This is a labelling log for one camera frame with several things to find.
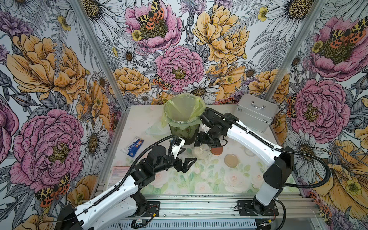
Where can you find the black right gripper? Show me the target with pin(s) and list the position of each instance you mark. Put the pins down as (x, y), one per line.
(201, 139)

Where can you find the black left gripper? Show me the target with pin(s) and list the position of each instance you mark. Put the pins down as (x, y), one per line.
(184, 168)

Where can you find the glass jar orange lid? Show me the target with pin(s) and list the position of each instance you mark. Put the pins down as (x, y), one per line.
(201, 152)

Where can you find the glass jar beige lid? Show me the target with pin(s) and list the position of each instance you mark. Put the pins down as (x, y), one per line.
(248, 152)

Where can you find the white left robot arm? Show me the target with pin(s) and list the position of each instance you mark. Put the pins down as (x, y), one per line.
(115, 195)

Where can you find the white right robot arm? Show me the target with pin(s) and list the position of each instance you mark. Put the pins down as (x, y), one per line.
(280, 164)

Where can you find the green plastic bin liner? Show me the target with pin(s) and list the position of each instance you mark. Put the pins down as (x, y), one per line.
(183, 110)

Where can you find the blue snack packet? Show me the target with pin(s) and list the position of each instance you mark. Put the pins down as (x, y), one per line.
(132, 149)

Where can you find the silver metal case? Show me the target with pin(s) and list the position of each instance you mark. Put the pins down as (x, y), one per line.
(255, 112)

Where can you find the pink red packet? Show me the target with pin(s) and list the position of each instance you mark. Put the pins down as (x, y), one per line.
(117, 174)

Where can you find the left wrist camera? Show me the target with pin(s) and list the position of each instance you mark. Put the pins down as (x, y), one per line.
(177, 144)

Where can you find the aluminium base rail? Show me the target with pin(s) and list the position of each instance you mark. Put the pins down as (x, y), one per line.
(199, 212)

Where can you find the aluminium frame post left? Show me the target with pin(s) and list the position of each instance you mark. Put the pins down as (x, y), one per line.
(95, 44)

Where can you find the aluminium frame post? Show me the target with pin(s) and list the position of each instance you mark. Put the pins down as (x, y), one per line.
(297, 43)
(95, 44)

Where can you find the aluminium frame post right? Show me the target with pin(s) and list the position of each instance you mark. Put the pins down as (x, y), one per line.
(297, 43)

